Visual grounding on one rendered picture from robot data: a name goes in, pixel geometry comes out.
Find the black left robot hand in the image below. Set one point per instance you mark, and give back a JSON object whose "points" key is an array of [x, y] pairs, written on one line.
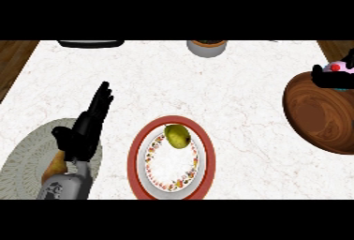
{"points": [[87, 125]]}

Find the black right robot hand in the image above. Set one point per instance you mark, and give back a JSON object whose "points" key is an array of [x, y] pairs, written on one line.
{"points": [[332, 80]]}

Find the pink frosted cupcake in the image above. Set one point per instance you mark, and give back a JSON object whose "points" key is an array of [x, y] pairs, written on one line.
{"points": [[335, 67]]}

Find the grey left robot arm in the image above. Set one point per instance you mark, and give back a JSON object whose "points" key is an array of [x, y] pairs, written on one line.
{"points": [[69, 186]]}

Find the brown wooden bowl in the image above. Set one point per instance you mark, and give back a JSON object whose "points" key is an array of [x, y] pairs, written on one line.
{"points": [[322, 118]]}

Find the red rimmed white plate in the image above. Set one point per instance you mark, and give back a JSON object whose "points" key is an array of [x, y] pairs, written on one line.
{"points": [[171, 168]]}

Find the orange brown pear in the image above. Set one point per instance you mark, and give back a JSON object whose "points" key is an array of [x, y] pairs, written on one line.
{"points": [[55, 168]]}

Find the grey round placemat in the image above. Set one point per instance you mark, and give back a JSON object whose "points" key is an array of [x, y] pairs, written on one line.
{"points": [[22, 168]]}

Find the green pear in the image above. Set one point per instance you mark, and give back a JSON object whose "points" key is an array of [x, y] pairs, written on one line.
{"points": [[177, 136]]}

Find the grey pot with brown rim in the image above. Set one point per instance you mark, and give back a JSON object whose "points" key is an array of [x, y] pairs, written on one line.
{"points": [[207, 50]]}

